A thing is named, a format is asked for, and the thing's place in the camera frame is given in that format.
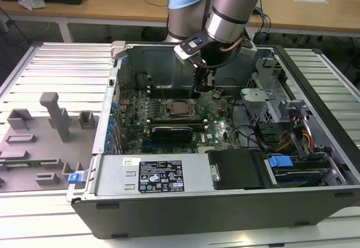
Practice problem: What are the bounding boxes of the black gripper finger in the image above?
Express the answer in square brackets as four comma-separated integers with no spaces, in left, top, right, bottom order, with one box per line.
[202,71,217,93]
[191,61,206,94]

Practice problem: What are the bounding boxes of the metal socket cover frame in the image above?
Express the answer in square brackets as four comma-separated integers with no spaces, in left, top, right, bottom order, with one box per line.
[166,99,198,118]

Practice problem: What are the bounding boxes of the silver CPU green substrate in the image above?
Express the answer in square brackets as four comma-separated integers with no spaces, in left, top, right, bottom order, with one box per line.
[172,101,190,115]

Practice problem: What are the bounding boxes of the thin wire locking lever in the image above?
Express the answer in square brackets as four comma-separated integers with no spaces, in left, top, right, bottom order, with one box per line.
[156,81,168,103]

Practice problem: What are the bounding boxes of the RAM slot white clips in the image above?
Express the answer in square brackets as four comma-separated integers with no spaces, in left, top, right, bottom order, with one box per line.
[147,121,208,127]
[146,92,194,96]
[146,88,194,92]

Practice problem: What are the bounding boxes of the CPU socket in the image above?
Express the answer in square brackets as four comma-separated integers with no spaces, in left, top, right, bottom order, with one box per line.
[164,98,199,119]

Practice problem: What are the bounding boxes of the green motherboard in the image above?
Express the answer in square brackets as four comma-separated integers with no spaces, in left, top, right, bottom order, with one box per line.
[116,86,243,155]

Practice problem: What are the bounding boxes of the grey voltage regulator block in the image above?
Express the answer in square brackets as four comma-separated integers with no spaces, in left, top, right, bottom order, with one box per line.
[148,101,165,118]

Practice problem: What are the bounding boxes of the perforated silver drive cage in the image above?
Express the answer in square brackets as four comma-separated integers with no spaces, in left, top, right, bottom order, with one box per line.
[244,56,291,122]

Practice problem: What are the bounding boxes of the black graphics card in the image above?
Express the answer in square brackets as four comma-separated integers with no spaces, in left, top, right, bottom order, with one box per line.
[151,125,195,145]

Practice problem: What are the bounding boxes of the black plastic shroud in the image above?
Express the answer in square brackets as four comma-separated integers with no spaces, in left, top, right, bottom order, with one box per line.
[207,148,269,192]

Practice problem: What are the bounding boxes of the hard disk in blue carrier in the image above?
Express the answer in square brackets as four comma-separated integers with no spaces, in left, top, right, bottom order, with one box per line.
[267,154,334,189]

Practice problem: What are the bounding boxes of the wooden desk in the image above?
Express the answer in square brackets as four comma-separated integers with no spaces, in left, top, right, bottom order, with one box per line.
[0,0,360,39]

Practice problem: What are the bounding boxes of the silver power supply with label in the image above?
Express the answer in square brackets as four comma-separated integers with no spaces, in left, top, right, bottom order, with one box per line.
[95,154,216,197]

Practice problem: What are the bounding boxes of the black and silver PC case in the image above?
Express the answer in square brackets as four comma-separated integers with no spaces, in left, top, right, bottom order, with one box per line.
[66,41,360,239]

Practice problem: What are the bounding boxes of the blue case latch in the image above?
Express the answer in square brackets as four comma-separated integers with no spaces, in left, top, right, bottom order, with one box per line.
[68,171,86,186]

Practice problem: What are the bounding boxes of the grey parts rack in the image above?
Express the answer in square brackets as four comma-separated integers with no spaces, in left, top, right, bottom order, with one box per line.
[0,92,98,195]

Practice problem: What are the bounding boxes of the green RAM stick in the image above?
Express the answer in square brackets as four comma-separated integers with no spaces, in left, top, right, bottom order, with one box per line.
[0,159,59,167]

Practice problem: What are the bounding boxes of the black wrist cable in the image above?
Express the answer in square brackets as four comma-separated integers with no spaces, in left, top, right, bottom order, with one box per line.
[204,38,243,69]

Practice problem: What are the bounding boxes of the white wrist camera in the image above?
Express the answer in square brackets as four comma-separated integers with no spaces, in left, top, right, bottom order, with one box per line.
[173,35,204,61]

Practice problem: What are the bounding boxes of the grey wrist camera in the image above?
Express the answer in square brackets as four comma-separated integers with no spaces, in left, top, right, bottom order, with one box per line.
[238,38,258,61]

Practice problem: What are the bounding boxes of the silver drive bracket with hole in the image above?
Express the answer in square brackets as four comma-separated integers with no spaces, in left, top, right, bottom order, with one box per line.
[240,88,278,104]

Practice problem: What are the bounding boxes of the blue cable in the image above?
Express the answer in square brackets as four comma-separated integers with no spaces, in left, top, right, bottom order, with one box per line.
[253,6,272,37]

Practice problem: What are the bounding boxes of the silver disk bay bracket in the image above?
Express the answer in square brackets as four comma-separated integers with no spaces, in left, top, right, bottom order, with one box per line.
[278,98,348,183]

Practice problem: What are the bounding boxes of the orange and yellow wire bundle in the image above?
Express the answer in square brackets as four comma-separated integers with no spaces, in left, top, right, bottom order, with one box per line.
[277,115,313,154]

